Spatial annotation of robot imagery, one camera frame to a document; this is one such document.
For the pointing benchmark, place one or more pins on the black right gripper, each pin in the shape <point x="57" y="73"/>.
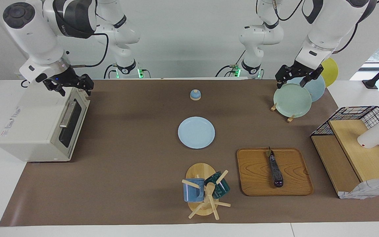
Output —
<point x="66" y="79"/>

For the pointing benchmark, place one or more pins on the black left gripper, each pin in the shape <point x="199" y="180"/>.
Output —
<point x="300" y="70"/>

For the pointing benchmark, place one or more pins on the glass oven door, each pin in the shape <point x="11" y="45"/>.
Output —
<point x="72" y="121"/>

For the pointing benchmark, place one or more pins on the small light blue plate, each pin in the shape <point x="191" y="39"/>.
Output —
<point x="196" y="132"/>

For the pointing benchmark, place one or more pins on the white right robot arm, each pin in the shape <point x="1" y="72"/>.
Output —
<point x="35" y="33"/>

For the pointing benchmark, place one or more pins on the beige toaster oven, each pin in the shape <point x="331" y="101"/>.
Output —
<point x="31" y="125"/>

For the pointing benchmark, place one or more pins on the pale green plate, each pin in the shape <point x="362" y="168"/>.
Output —
<point x="291" y="100"/>

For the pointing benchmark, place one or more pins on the large light blue plate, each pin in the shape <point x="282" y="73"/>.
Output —
<point x="317" y="90"/>

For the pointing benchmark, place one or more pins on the yellow plate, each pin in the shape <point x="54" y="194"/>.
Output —
<point x="331" y="70"/>

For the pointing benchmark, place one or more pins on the wooden plate rack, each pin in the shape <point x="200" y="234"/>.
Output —
<point x="273" y="107"/>

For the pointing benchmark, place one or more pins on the white cup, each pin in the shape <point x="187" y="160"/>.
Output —
<point x="372" y="136"/>

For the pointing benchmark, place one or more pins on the stepped wooden shelf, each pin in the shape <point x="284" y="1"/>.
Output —
<point x="360" y="154"/>

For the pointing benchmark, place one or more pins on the small blue call bell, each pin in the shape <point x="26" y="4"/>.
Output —
<point x="195" y="95"/>

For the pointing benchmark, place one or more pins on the brown table mat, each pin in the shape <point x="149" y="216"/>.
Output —
<point x="127" y="181"/>

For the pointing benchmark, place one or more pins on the wooden serving tray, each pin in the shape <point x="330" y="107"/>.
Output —
<point x="255" y="177"/>

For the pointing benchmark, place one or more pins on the white patterned cloth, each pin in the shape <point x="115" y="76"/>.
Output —
<point x="367" y="189"/>

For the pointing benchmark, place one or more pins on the wooden mug tree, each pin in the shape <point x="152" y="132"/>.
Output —
<point x="200" y="171"/>

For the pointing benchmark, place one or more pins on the dark green mug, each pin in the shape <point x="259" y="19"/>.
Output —
<point x="220" y="189"/>

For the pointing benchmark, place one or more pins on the blue mug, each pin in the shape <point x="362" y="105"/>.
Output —
<point x="192" y="192"/>

